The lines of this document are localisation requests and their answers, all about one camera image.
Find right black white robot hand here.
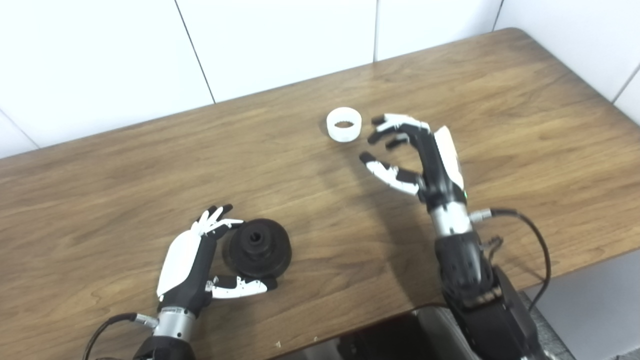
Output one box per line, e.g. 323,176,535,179
359,113,468,208

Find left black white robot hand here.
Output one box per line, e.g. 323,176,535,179
156,204,278,317

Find round black plastic part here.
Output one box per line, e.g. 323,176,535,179
222,218,293,279

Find white plastic ring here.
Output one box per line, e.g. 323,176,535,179
326,107,363,143

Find dark robot torso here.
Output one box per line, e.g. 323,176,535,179
280,305,481,360

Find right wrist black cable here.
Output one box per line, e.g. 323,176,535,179
470,207,552,313

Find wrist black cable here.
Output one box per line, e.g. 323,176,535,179
82,312,158,360
470,207,552,313

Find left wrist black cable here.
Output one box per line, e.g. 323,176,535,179
82,312,158,360

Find thin wires at right wrist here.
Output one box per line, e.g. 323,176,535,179
480,236,503,266

